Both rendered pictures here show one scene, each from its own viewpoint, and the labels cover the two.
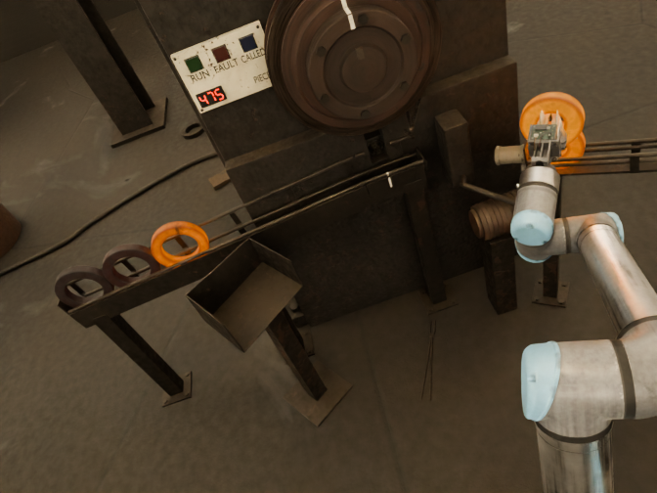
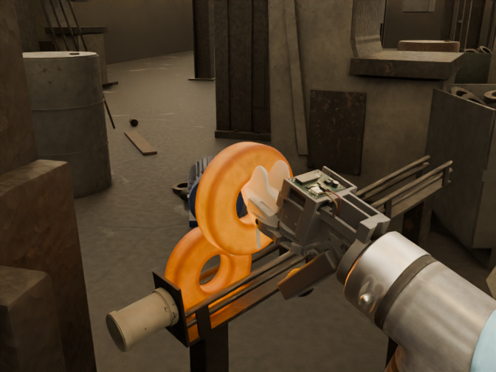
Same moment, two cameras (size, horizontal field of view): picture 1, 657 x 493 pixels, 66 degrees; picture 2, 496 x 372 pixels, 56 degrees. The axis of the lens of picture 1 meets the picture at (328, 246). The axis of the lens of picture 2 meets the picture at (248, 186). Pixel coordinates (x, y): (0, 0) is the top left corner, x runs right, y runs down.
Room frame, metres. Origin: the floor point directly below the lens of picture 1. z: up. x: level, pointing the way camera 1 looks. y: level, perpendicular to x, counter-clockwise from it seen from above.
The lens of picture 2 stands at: (0.93, -0.08, 1.09)
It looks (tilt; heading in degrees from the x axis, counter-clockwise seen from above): 20 degrees down; 280
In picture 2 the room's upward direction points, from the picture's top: straight up
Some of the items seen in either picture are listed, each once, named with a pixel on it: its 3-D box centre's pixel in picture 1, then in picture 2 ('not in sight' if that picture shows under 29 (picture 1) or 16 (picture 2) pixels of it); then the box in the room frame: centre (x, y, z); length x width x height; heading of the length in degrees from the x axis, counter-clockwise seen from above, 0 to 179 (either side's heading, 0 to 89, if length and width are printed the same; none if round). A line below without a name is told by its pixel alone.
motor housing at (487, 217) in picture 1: (508, 253); not in sight; (1.15, -0.58, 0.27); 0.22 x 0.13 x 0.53; 85
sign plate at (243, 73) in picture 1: (228, 68); not in sight; (1.45, 0.06, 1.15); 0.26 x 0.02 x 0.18; 85
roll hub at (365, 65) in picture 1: (362, 66); not in sight; (1.21, -0.26, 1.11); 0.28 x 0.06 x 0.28; 85
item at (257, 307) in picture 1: (281, 345); not in sight; (1.10, 0.28, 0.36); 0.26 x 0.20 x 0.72; 120
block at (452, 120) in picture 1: (454, 149); (10, 363); (1.31, -0.50, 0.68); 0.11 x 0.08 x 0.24; 175
